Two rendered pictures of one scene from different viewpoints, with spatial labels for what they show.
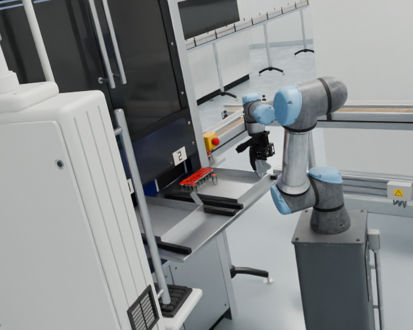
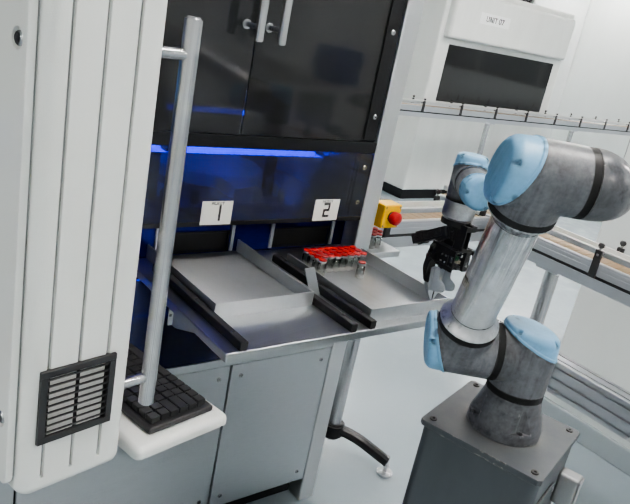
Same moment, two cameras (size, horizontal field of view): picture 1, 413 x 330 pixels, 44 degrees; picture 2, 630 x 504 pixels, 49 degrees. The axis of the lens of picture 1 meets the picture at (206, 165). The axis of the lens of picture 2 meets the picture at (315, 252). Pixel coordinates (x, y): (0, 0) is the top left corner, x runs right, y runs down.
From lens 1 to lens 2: 0.47 m
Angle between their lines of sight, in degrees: 9
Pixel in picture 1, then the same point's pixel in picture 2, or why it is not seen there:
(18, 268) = not seen: outside the picture
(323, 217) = (494, 406)
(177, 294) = (181, 402)
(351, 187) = (578, 396)
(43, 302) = not seen: outside the picture
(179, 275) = (242, 389)
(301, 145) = (507, 254)
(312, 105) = (557, 185)
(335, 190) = (537, 369)
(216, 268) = (307, 409)
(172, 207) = (271, 277)
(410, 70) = not seen: outside the picture
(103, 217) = (63, 179)
